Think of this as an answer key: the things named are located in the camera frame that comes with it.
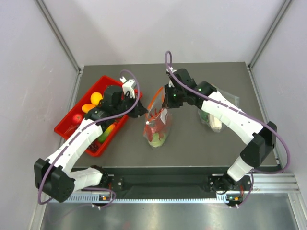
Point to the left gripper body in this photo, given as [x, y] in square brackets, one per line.
[127, 103]

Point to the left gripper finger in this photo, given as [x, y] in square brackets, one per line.
[140, 109]
[133, 114]

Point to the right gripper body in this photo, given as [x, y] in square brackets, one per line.
[176, 98]

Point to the clear zip bag red slider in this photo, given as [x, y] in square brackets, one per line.
[156, 102]

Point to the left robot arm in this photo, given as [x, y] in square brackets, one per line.
[54, 175]

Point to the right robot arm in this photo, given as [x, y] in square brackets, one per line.
[260, 139]

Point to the fake lemon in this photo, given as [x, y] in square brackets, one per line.
[95, 98]

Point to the fake mango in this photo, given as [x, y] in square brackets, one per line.
[106, 133]

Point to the fake green cucumber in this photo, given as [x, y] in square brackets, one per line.
[204, 116]

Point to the fake orange fruit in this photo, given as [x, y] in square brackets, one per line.
[87, 107]

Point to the fake cabbage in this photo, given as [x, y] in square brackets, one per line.
[157, 140]

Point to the fake red apple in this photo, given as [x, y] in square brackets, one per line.
[77, 118]

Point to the fake leek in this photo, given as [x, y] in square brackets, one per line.
[214, 123]

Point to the fake dark grapes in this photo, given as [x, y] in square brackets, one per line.
[94, 146]

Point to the red plastic bin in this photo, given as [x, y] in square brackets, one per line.
[106, 86]

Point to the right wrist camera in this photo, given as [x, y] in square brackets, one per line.
[170, 84]

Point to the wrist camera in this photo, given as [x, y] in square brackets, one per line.
[170, 84]
[128, 87]

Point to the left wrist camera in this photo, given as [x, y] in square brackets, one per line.
[128, 87]

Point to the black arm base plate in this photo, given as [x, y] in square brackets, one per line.
[170, 182]

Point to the grey cable duct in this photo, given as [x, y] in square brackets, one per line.
[103, 197]

